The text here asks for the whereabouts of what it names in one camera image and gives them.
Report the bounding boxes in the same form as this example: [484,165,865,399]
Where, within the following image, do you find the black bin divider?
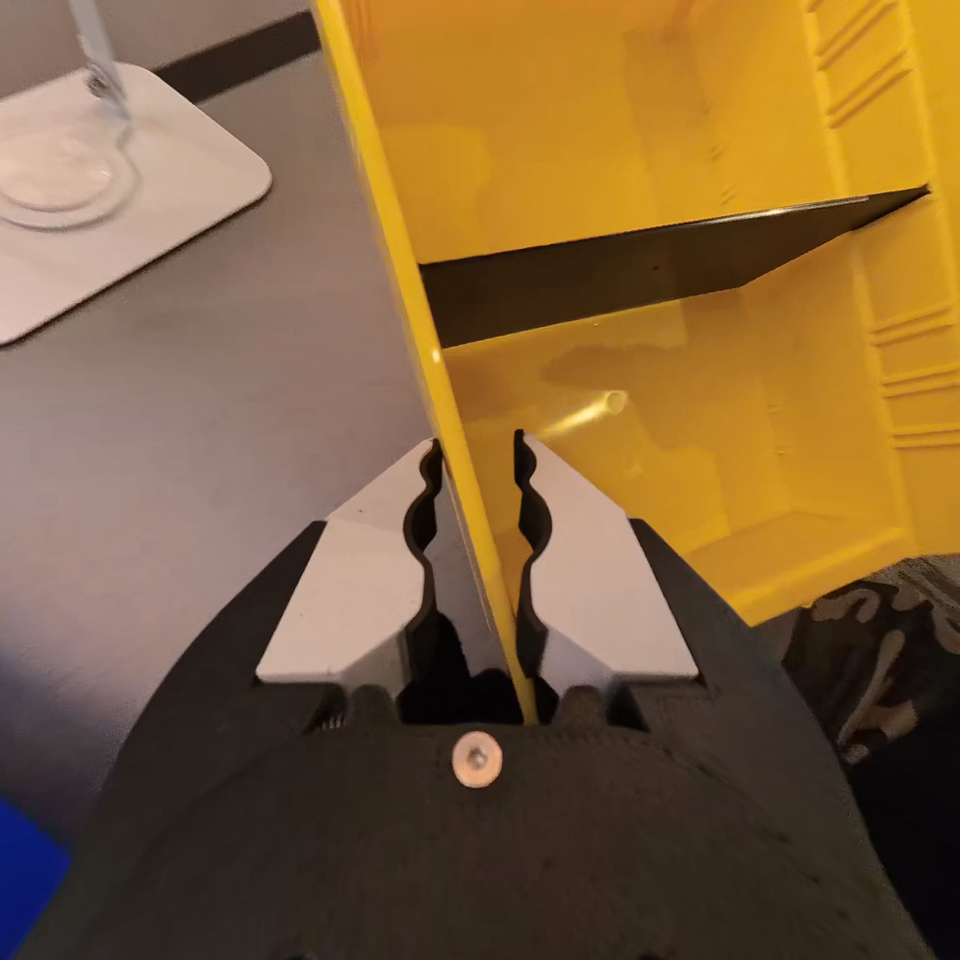
[420,186,931,348]

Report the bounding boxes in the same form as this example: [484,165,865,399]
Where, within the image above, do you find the white folding stand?
[0,0,273,346]

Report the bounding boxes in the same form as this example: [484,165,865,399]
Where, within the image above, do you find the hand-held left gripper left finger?
[256,437,444,710]

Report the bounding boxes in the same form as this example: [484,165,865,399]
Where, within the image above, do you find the yellow storage bin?
[309,0,960,727]

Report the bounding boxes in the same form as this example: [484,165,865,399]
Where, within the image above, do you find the person's camouflage pants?
[780,555,960,766]

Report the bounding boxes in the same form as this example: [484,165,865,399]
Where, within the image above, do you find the blue storage bin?
[0,795,72,960]

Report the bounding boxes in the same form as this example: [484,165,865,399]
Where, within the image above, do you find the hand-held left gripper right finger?
[513,429,700,710]

